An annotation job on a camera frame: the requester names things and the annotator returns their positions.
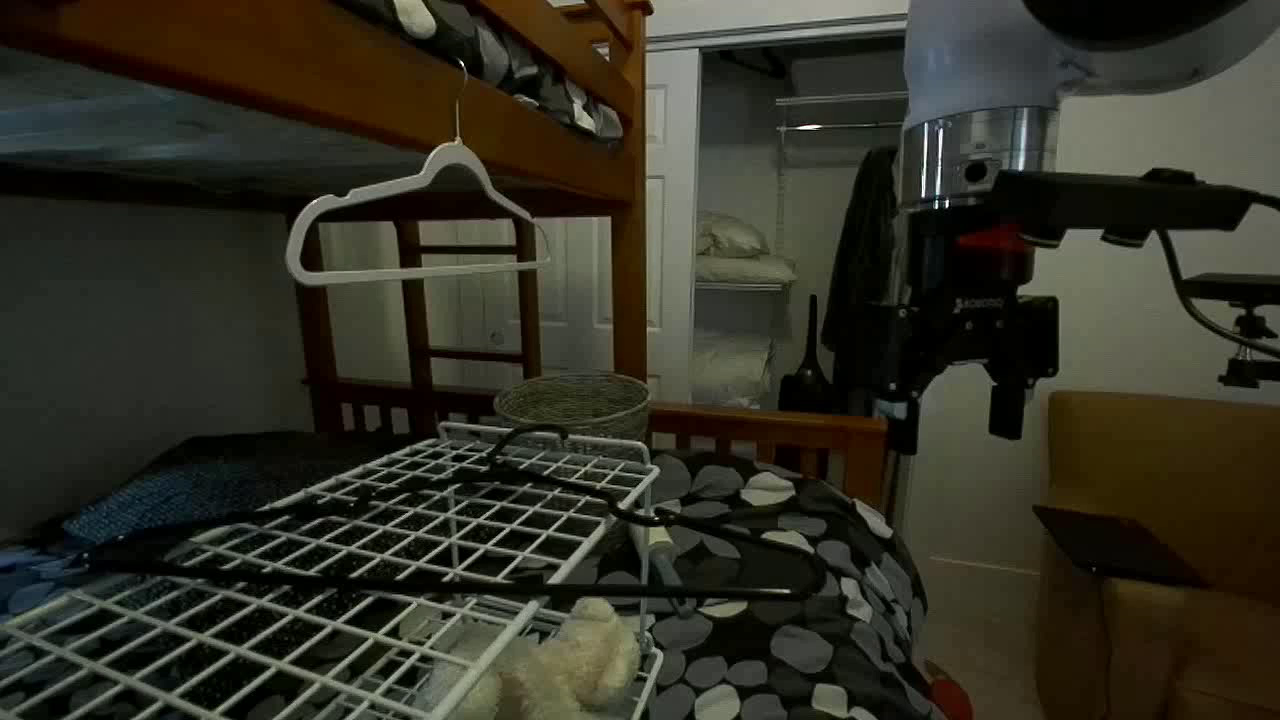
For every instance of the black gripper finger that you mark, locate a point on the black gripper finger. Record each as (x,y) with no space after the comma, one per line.
(1010,404)
(907,420)

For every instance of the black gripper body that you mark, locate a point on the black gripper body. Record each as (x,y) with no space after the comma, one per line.
(963,322)

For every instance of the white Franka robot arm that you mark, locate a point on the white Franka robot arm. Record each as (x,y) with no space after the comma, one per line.
(972,52)

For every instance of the dark laptop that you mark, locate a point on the dark laptop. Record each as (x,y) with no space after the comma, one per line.
(1115,547)

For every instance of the white bag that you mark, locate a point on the white bag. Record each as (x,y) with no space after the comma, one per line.
(726,366)

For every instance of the cardboard box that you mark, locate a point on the cardboard box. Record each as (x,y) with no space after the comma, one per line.
(1174,493)

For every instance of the black pebble pattern duvet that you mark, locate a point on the black pebble pattern duvet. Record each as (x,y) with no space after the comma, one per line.
(784,602)

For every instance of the folded white bedding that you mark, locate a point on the folded white bedding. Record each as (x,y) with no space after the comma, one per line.
(734,244)

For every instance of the red object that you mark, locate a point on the red object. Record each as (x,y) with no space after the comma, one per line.
(950,694)

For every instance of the grey woven basket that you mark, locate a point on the grey woven basket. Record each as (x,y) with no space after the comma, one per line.
(573,400)

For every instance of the cream plush toy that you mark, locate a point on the cream plush toy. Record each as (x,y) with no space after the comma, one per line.
(573,665)

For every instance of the pebble pattern bunk bedding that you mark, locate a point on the pebble pattern bunk bedding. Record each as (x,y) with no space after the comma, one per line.
(534,72)

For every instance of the white plastic clothes hanger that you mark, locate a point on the white plastic clothes hanger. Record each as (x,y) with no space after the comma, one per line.
(457,153)

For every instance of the dark blue pillow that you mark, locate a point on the dark blue pillow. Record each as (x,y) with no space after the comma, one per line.
(200,487)

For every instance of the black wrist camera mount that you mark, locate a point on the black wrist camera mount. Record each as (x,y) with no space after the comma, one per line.
(1121,201)

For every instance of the black camera on tripod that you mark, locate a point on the black camera on tripod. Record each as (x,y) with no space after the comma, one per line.
(1242,326)

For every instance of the brown wooden bunk bed frame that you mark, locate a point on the brown wooden bunk bed frame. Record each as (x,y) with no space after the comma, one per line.
(335,67)

